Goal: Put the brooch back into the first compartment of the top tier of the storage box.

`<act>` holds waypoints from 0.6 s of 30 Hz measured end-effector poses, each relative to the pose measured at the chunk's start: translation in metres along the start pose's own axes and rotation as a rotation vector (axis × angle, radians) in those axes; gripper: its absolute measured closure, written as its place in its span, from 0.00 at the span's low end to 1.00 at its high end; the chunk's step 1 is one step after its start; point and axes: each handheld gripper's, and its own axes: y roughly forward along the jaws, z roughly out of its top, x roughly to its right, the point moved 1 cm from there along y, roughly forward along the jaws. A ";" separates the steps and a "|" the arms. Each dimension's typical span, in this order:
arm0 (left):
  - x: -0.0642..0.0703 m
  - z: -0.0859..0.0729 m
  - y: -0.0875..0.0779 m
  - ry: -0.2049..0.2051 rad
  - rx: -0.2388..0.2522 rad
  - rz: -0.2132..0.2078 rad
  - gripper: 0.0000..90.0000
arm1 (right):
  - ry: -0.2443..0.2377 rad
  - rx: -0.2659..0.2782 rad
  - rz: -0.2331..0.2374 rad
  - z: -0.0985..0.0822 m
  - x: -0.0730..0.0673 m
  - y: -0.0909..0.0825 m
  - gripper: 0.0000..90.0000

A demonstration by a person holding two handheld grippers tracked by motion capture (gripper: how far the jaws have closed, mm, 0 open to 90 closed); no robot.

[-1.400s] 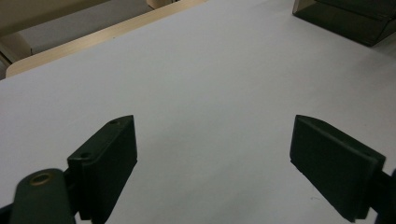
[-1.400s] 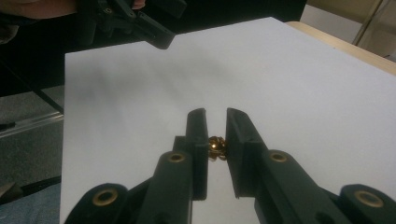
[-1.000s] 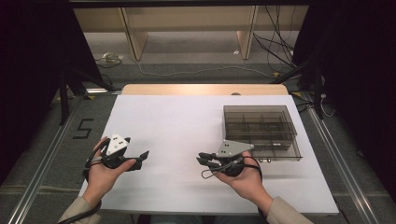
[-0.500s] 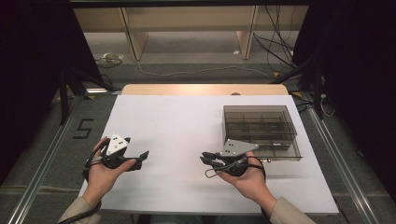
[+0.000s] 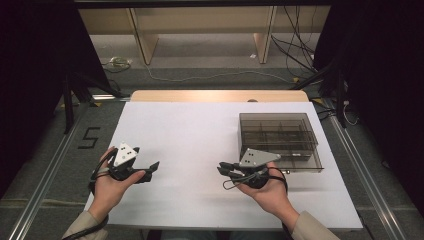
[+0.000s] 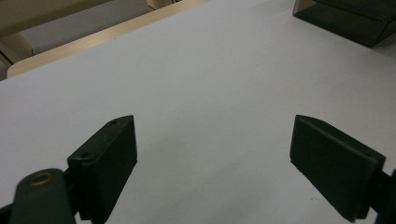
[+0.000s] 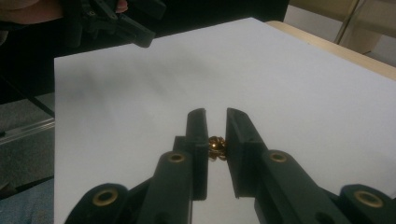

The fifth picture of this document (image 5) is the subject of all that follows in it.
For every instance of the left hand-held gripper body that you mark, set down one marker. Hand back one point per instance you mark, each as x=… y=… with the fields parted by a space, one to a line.
x=125 y=155

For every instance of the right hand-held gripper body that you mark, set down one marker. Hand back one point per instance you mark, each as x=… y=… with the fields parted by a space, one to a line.
x=255 y=158

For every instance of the smoky transparent drawer box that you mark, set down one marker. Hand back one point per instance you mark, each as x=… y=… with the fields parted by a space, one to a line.
x=273 y=121

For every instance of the person's left hand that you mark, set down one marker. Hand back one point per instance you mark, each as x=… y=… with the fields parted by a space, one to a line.
x=105 y=191

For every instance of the person's right hand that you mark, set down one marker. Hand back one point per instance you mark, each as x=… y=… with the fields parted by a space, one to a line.
x=273 y=196

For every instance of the white board sheet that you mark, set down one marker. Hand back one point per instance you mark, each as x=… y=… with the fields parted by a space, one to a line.
x=186 y=140

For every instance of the light wooden table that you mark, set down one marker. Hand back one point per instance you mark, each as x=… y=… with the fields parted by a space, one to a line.
x=216 y=96

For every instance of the black tripod stand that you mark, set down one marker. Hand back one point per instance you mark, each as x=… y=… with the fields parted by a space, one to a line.
x=68 y=103

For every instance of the black metal stand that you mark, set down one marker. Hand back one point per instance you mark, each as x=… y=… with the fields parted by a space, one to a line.
x=340 y=100

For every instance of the black curtain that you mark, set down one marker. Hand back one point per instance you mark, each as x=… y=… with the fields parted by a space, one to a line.
x=36 y=83
x=383 y=100

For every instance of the light wooden background desk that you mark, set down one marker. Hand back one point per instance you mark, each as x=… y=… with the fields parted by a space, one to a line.
x=146 y=40

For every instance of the aluminium floor rail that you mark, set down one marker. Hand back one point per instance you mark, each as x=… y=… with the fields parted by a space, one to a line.
x=43 y=186
x=366 y=176

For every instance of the black frame bar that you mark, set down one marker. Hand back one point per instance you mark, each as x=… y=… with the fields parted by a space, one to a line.
x=200 y=3

